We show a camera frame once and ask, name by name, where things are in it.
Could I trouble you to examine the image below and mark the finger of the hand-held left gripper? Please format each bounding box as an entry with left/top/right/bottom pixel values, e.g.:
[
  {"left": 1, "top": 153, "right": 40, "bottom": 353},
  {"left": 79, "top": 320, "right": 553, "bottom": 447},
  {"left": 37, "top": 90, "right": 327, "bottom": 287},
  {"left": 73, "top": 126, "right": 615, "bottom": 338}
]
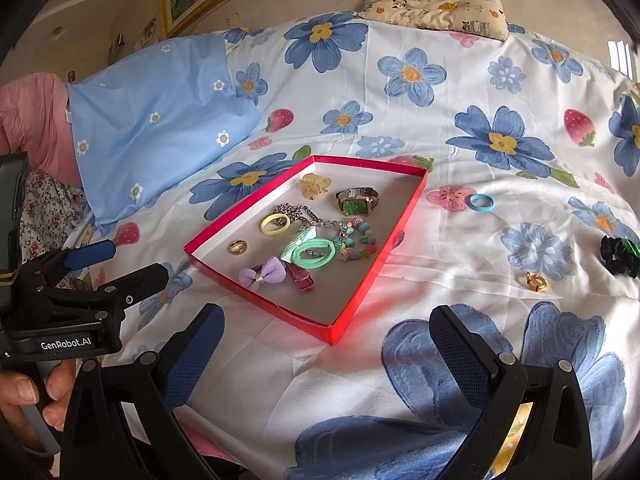
[
  {"left": 75, "top": 262, "right": 171, "bottom": 322},
  {"left": 27, "top": 239, "right": 119, "bottom": 288}
]

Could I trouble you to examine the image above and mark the black scrunchie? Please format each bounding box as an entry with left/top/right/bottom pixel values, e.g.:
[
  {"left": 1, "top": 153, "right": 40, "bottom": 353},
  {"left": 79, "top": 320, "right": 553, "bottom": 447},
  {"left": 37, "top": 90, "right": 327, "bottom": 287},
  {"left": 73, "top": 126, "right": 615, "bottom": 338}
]
[{"left": 598, "top": 234, "right": 640, "bottom": 280}]

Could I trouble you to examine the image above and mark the green hair tie with bow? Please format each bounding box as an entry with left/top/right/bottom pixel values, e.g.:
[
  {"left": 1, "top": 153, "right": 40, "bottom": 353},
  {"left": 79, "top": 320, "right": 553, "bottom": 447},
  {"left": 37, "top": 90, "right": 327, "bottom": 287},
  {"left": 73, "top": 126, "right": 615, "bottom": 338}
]
[{"left": 280, "top": 224, "right": 337, "bottom": 269}]

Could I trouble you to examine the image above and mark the yellow ring hair tie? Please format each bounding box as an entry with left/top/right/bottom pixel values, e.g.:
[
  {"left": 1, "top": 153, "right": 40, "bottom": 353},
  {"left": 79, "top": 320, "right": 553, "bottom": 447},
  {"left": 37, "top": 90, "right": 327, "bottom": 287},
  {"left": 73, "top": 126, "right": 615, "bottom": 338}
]
[{"left": 259, "top": 212, "right": 292, "bottom": 236}]

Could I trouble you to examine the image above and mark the window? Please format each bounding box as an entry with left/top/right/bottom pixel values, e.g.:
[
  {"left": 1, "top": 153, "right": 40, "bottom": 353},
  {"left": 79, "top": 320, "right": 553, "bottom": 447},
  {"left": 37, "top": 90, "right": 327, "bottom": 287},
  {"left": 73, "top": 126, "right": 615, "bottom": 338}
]
[{"left": 607, "top": 39, "right": 637, "bottom": 82}]

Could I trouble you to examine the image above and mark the colourful beaded bracelet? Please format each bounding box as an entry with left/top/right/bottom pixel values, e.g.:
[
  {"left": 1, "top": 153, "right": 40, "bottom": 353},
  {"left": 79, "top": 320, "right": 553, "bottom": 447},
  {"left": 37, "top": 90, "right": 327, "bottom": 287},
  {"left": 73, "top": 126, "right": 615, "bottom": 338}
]
[{"left": 337, "top": 216, "right": 382, "bottom": 264}]

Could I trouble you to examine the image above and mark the silver chain bracelet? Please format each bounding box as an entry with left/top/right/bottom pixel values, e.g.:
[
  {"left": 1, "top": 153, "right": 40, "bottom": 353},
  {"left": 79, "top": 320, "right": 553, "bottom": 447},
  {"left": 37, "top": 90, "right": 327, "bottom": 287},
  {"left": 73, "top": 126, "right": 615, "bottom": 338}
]
[{"left": 272, "top": 203, "right": 342, "bottom": 229}]

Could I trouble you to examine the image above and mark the yellow butterfly hair clip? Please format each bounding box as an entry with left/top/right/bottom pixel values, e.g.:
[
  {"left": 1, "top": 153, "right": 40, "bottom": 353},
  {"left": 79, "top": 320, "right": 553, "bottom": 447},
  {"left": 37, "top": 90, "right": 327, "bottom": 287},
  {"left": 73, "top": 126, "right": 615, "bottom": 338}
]
[{"left": 298, "top": 173, "right": 331, "bottom": 200}]

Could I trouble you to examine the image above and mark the person's left hand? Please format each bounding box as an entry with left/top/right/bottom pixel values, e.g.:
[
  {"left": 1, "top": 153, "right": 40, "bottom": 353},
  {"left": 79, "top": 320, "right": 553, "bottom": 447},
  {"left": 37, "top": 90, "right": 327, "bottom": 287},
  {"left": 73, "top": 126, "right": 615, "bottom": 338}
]
[{"left": 0, "top": 360, "right": 77, "bottom": 461}]

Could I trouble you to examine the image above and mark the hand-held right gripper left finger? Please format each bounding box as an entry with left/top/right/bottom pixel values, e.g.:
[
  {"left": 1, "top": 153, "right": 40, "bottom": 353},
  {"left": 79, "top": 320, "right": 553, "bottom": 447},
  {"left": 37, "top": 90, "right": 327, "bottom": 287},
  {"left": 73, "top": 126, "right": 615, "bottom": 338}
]
[{"left": 60, "top": 302, "right": 226, "bottom": 480}]

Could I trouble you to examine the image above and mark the pink hair clip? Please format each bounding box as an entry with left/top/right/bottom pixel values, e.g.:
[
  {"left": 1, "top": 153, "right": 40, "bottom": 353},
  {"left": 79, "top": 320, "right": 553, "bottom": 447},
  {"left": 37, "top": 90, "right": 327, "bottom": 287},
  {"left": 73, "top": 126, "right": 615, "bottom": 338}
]
[{"left": 285, "top": 262, "right": 316, "bottom": 292}]

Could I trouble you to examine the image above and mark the purple bow hair clip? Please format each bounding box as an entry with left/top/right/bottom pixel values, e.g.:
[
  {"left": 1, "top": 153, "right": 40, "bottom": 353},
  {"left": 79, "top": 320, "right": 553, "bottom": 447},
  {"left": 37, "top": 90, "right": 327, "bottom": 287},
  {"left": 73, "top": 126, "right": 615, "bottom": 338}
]
[{"left": 237, "top": 255, "right": 287, "bottom": 292}]

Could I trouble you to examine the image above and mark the red cardboard box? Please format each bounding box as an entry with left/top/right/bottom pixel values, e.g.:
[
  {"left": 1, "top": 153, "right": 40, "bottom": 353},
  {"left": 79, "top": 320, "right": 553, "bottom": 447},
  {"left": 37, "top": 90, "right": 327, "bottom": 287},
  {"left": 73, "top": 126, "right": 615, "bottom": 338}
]
[{"left": 183, "top": 155, "right": 429, "bottom": 346}]

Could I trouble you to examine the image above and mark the green face wristwatch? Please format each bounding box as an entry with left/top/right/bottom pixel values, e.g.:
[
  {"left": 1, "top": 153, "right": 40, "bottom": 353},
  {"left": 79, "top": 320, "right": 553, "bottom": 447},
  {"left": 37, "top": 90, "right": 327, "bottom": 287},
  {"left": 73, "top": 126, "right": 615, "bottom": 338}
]
[{"left": 334, "top": 186, "right": 381, "bottom": 217}]

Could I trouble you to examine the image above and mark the floral print cloth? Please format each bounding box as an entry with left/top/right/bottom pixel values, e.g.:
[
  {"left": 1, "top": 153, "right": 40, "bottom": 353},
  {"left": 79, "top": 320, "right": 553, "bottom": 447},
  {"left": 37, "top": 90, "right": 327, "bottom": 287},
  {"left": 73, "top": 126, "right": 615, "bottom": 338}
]
[{"left": 19, "top": 169, "right": 97, "bottom": 263}]

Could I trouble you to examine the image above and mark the blue daisy pillow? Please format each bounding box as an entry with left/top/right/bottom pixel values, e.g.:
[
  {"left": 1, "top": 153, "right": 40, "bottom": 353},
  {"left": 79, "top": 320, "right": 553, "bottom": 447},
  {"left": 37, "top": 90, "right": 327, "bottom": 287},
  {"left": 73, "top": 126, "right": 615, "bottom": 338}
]
[{"left": 64, "top": 34, "right": 264, "bottom": 227}]

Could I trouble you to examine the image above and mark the floral strawberry bedsheet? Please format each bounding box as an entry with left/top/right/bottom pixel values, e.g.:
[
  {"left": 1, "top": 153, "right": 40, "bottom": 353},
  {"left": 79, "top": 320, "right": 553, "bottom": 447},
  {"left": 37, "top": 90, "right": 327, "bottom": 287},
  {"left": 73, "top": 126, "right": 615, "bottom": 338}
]
[{"left": 65, "top": 9, "right": 640, "bottom": 480}]

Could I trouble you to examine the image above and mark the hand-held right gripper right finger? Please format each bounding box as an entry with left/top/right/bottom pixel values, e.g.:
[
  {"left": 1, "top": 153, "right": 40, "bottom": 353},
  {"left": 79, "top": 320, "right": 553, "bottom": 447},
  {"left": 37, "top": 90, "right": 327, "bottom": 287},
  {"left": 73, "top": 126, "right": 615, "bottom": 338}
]
[{"left": 428, "top": 304, "right": 594, "bottom": 480}]

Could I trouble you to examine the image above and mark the panda print pillow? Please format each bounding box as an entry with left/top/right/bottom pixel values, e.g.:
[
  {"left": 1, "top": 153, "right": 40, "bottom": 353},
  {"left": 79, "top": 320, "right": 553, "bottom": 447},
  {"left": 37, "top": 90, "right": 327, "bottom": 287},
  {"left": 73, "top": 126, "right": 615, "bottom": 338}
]
[{"left": 357, "top": 0, "right": 510, "bottom": 42}]

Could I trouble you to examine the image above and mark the clear bead charm bracelet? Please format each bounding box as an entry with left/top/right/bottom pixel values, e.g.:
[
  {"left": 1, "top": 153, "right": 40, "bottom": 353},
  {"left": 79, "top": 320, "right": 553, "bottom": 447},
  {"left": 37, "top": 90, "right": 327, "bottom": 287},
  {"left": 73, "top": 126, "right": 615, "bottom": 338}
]
[{"left": 327, "top": 220, "right": 352, "bottom": 252}]

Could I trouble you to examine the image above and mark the pink pillow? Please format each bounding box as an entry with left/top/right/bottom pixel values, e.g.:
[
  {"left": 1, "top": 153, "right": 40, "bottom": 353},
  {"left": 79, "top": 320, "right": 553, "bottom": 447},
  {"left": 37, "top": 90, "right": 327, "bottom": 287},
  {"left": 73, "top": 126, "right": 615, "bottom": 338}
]
[{"left": 0, "top": 72, "right": 84, "bottom": 187}]

